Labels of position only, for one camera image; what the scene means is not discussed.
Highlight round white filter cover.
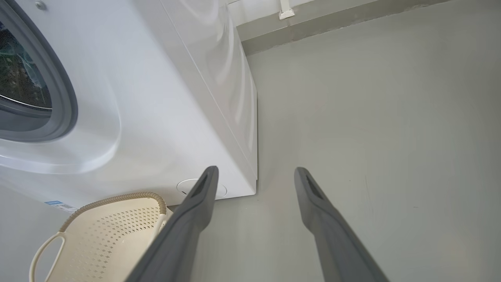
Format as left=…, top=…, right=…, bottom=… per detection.
left=177, top=179, right=227, bottom=199

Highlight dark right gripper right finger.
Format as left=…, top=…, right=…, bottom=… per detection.
left=294, top=167, right=390, bottom=282

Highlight stainless steel washing machine drum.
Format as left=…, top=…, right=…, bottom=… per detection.
left=0, top=23, right=52, bottom=110

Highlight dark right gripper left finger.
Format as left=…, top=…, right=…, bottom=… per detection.
left=125, top=166, right=219, bottom=282

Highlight blue energy label sticker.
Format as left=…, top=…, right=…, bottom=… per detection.
left=44, top=201, right=79, bottom=213

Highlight white front-load washing machine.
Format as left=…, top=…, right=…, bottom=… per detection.
left=0, top=0, right=258, bottom=210

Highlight cream perforated laundry basket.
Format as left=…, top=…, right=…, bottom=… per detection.
left=29, top=192, right=173, bottom=282

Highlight white metal railing frame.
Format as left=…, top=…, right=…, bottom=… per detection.
left=279, top=0, right=296, bottom=20

